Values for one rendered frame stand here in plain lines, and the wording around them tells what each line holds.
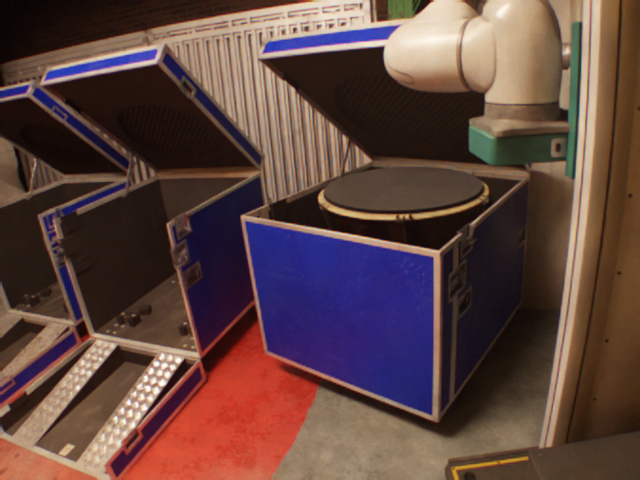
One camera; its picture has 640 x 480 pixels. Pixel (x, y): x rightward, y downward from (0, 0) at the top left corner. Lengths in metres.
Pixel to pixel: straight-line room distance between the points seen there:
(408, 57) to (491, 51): 0.19
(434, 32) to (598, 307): 0.67
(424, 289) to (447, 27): 1.04
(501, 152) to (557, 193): 2.06
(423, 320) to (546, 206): 1.42
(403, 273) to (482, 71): 1.00
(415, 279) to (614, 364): 0.86
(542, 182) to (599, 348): 1.95
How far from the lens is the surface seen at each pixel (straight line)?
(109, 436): 2.61
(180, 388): 2.64
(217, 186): 3.39
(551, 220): 3.07
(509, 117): 0.99
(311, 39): 2.20
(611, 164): 0.98
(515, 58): 0.98
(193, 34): 4.42
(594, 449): 1.17
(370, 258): 1.88
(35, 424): 2.95
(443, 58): 1.04
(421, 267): 1.77
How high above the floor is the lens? 1.64
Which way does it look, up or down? 23 degrees down
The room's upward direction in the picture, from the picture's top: 6 degrees counter-clockwise
